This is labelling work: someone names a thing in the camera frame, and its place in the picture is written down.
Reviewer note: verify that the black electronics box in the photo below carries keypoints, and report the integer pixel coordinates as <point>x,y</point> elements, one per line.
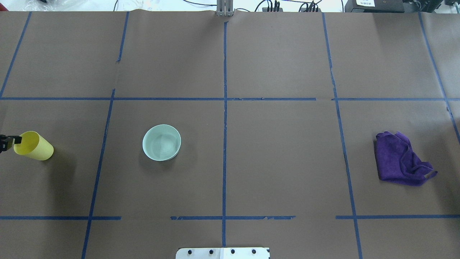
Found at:
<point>374,6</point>

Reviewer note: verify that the yellow plastic cup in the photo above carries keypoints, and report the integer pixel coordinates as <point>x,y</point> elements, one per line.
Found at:
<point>34,146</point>

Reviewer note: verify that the purple microfiber cloth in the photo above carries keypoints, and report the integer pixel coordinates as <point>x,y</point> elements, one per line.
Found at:
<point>397,162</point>

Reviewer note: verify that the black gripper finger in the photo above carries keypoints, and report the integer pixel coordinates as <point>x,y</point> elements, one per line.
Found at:
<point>10,140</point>

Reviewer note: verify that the grey aluminium frame post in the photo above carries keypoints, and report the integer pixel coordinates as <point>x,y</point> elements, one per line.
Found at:
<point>224,8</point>

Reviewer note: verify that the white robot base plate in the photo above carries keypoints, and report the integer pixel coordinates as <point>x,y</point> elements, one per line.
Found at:
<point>224,253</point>

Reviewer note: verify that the light green bowl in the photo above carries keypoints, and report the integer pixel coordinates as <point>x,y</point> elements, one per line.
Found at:
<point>161,142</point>

